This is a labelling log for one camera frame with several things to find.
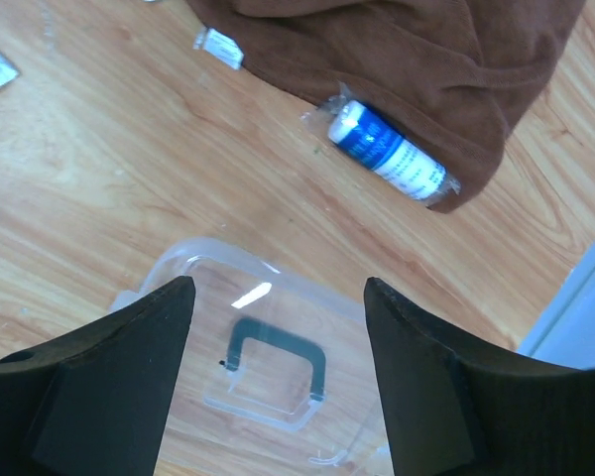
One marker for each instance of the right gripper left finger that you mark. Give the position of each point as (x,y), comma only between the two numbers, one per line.
(95,401)

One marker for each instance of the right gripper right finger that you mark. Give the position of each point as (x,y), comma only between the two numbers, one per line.
(455,404)

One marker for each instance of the clear box lid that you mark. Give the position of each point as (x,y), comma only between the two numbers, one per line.
(277,375)

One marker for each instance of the white blue pill bottle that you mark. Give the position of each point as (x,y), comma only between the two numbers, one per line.
(363,135)

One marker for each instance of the brown towel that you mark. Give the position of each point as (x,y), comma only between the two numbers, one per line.
(456,76)

